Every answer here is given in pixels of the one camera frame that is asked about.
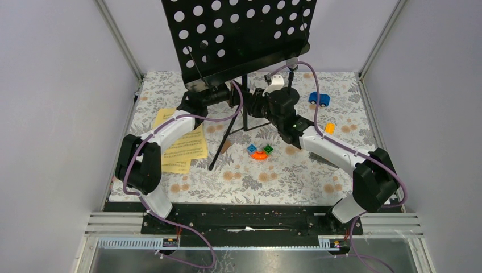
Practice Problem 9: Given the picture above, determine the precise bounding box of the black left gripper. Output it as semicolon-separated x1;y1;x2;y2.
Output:
203;81;252;109

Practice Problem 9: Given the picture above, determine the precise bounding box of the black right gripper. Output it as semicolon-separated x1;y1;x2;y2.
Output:
243;89;282;130

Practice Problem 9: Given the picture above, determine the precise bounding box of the black music stand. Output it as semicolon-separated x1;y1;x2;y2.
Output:
160;0;318;172

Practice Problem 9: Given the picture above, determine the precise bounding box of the yellow sheet music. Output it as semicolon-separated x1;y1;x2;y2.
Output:
178;125;208;160
152;108;191;174

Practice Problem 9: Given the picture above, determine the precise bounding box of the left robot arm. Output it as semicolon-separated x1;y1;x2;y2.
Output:
114;81;244;234

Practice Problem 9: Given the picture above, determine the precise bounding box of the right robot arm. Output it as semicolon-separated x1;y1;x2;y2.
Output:
243;88;401;234

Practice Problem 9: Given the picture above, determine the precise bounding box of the black microphone stand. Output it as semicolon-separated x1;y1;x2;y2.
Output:
286;57;299;88

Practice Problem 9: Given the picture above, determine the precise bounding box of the blue toy brick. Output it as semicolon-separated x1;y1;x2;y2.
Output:
247;144;257;155

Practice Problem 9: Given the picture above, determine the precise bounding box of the green toy brick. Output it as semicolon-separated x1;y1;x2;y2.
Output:
263;145;273;155

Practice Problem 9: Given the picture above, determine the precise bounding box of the wooden block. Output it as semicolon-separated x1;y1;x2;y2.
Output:
220;140;232;154

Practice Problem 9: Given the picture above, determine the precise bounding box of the floral table mat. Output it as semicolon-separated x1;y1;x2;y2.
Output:
109;71;392;207

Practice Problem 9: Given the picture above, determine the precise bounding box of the blue toy car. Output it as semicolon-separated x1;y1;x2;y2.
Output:
308;92;331;107

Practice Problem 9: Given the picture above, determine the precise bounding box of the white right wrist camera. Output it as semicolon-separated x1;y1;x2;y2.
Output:
263;74;285;96

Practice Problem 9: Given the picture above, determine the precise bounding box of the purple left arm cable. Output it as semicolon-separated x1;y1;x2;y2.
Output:
121;80;246;270

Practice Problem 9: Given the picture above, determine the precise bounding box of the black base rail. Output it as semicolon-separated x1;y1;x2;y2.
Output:
104;202;351;247

